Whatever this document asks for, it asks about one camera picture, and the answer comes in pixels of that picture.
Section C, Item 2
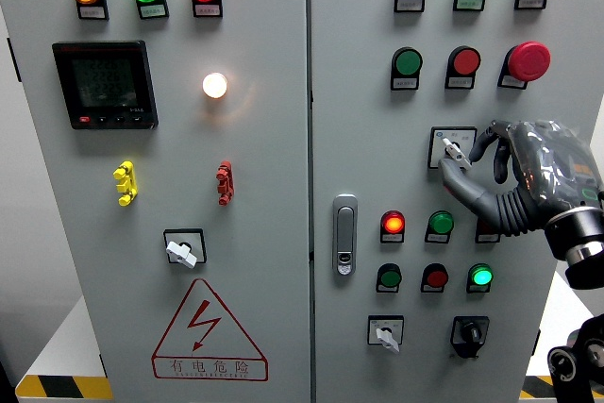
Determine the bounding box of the black cabinet hinge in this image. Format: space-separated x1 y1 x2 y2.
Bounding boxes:
6 37 23 83

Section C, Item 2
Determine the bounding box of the black display meter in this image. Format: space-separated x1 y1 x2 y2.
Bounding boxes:
51 40 159 131

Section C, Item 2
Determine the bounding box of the large labelled white-handle turn switch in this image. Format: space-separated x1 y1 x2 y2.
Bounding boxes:
427 126 478 172

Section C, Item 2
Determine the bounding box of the large red push button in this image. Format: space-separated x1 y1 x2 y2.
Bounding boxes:
445 45 482 91

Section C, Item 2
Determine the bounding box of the black yellow striped tape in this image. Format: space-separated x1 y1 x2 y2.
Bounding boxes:
15 375 114 400
518 374 604 399

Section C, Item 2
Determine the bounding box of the large green push button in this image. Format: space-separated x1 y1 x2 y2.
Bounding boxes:
390 46 424 92

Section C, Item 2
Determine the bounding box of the small green unlit lamp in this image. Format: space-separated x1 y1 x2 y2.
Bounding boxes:
424 210 455 244

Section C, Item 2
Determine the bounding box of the small green push button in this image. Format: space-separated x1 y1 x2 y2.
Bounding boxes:
375 262 403 294

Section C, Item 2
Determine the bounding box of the small yellow handle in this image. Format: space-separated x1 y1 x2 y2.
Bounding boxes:
112 160 139 208

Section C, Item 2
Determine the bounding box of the small dark red lamp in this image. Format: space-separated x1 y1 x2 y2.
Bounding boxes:
475 219 501 244

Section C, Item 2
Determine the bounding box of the white round lamp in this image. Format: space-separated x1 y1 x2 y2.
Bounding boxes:
201 72 229 100

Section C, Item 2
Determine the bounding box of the red warning triangle sticker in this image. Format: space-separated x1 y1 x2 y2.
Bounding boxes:
150 277 270 382

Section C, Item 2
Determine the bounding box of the large red stop button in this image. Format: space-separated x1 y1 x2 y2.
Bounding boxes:
497 41 552 90

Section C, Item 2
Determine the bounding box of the plain white-handle turn switch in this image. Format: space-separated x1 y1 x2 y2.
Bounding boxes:
162 227 208 271

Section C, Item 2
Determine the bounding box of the black-handle turn switch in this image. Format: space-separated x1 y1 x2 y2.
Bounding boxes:
449 315 491 360

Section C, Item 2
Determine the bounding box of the silver door lock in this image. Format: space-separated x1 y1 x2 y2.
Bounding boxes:
331 193 359 277

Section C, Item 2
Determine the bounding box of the pale grey cabinet door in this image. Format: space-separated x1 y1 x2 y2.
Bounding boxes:
309 0 604 403
0 0 313 403

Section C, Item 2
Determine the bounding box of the small red push button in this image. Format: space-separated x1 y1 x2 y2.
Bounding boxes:
420 262 450 294

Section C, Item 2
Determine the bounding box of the small red handle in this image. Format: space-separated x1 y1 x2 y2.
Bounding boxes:
215 160 235 207

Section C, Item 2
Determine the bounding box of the small green lit lamp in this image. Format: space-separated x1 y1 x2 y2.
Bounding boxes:
465 262 495 294

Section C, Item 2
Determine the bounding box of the small red lit lamp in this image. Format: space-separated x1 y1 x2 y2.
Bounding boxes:
379 210 407 244

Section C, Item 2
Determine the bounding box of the small labelled white-handle turn switch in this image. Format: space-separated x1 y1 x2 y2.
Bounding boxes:
367 314 405 354

